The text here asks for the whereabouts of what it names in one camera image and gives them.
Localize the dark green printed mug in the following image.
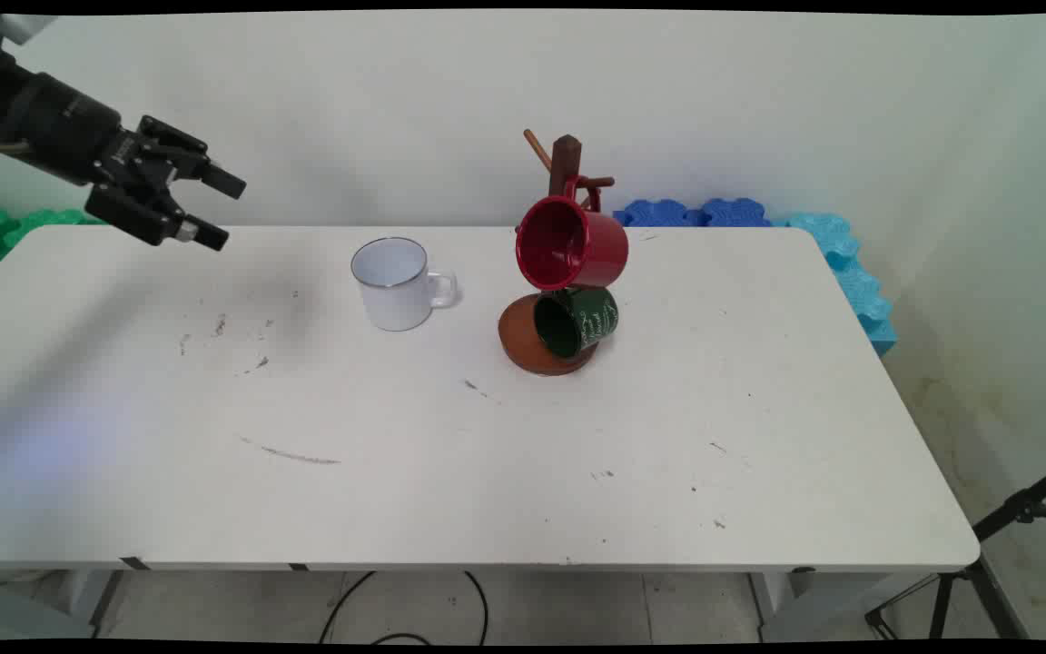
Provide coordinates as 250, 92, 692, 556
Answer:
532, 284, 621, 360

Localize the dark blue foam mat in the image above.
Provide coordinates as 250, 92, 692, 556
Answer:
613, 197, 775, 229

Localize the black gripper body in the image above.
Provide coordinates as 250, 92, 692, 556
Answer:
4, 73, 144, 189

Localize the black tripod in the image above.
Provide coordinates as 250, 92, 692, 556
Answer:
864, 454, 1046, 642

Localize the white table leg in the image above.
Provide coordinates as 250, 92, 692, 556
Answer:
58, 570, 126, 639
748, 570, 816, 629

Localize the white enamel mug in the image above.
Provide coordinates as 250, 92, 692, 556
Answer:
350, 237, 459, 333

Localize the black floor cable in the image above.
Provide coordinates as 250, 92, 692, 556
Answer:
318, 570, 490, 647

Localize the brown wooden mug tree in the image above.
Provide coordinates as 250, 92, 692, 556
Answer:
497, 129, 617, 378

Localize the red speckled mug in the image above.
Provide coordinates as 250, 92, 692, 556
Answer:
514, 176, 630, 293

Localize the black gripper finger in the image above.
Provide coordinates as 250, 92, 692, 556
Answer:
135, 115, 248, 201
84, 182, 232, 253

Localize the light blue foam mat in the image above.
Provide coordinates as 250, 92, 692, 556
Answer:
772, 212, 899, 358

